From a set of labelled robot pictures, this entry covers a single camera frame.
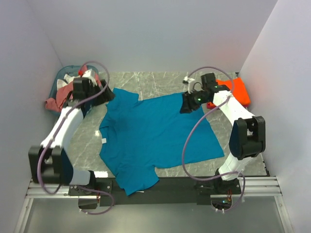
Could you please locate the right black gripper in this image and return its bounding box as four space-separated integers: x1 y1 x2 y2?
179 89 209 114

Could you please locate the white garment in basket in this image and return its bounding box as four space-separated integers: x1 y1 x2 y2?
56 74 75 90

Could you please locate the teal blue t shirt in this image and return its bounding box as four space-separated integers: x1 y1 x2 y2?
99 88 224 195

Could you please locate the folded orange t shirt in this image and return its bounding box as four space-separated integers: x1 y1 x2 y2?
216 77 251 107

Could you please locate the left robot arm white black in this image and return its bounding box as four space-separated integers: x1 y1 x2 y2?
28 77 115 195

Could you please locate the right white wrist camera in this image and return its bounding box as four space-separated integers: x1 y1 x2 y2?
182 76 196 94

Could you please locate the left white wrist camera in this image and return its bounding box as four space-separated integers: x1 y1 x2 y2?
79 69 97 85

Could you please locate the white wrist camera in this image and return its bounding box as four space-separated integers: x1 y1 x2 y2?
79 69 97 85
182 76 196 94

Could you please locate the black base beam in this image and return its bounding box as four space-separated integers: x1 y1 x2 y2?
68 177 241 206

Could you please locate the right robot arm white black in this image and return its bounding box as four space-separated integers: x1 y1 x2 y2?
180 73 266 194

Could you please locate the aluminium frame rail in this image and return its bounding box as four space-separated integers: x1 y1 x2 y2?
211 176 283 198

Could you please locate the teal plastic basket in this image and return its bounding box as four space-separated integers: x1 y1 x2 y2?
48 65 99 117

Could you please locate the salmon pink t shirt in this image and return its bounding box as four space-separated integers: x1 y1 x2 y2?
44 63 103 113

